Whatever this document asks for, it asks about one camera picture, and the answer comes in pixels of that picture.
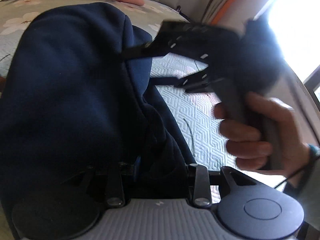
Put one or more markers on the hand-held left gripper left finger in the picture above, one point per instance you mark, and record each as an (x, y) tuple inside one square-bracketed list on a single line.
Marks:
[(115, 182)]

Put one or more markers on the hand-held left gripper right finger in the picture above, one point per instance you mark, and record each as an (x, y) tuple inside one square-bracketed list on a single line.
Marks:
[(201, 182)]

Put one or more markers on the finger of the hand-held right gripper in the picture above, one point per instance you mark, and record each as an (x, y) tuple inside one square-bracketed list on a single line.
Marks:
[(172, 42), (190, 82)]

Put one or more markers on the navy zip hoodie white stripes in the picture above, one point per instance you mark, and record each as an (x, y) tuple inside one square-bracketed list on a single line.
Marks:
[(75, 100)]

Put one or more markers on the person's right forearm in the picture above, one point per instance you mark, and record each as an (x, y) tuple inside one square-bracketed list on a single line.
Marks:
[(305, 205)]

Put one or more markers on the person's right hand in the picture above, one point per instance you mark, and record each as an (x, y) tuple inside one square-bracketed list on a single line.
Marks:
[(280, 130)]

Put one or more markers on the bright window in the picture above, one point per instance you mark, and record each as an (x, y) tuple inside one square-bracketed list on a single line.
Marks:
[(297, 30)]

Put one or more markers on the grey and orange curtain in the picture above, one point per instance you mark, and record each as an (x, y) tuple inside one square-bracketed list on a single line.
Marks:
[(222, 0)]

